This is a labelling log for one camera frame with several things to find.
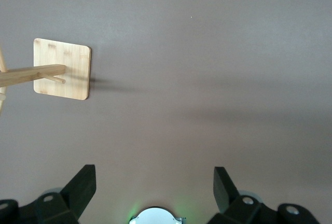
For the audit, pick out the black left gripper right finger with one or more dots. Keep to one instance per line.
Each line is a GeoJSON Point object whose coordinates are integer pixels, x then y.
{"type": "Point", "coordinates": [225, 190]}

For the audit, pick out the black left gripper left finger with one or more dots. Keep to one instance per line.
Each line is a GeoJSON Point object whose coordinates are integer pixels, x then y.
{"type": "Point", "coordinates": [77, 190]}

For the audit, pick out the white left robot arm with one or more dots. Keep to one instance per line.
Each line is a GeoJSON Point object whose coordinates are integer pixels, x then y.
{"type": "Point", "coordinates": [155, 216]}

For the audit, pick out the brown table cover mat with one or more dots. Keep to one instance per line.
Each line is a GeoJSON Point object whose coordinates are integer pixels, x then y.
{"type": "Point", "coordinates": [181, 78]}

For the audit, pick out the wooden mug tree stand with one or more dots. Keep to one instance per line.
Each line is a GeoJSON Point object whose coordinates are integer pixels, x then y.
{"type": "Point", "coordinates": [62, 53]}

